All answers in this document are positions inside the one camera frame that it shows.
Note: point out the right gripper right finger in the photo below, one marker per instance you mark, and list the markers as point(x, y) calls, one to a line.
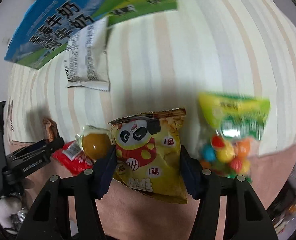
point(202, 185)

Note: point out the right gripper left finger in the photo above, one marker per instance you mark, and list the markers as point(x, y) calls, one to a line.
point(86, 188)

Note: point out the yellow panda snack bag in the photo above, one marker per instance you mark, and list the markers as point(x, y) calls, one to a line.
point(148, 154)

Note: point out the red snack packet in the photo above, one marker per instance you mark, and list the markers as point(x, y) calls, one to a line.
point(73, 158)

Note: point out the green bubble gum bag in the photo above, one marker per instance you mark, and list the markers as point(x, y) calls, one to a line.
point(233, 128)

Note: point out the silver label snack packet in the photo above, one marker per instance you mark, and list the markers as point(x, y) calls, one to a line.
point(85, 58)

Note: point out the white striped blanket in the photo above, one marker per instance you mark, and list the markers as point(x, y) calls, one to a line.
point(163, 61)

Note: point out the brown cardboard box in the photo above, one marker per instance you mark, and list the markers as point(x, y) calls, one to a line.
point(48, 24)

